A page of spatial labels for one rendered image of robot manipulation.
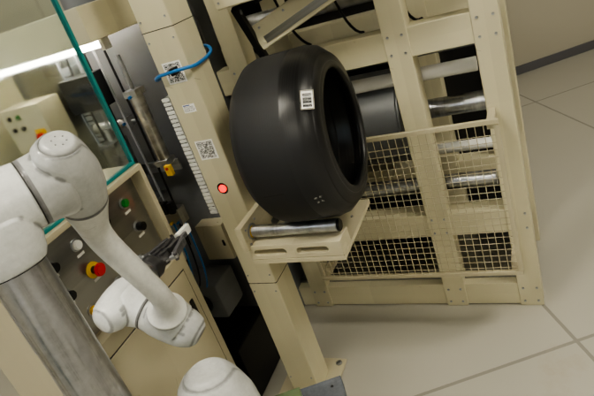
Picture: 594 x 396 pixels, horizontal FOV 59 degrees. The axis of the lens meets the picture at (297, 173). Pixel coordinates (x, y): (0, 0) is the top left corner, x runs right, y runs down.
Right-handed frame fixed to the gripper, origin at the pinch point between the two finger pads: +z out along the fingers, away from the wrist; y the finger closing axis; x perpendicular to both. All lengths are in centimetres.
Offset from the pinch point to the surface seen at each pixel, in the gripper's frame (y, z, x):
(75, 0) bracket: 51, 55, -77
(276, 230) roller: -20.1, 21.1, 15.0
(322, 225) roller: -37.7, 21.2, 14.8
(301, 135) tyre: -46, 11, -22
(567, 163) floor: -117, 217, 106
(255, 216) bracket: -8.9, 28.4, 12.8
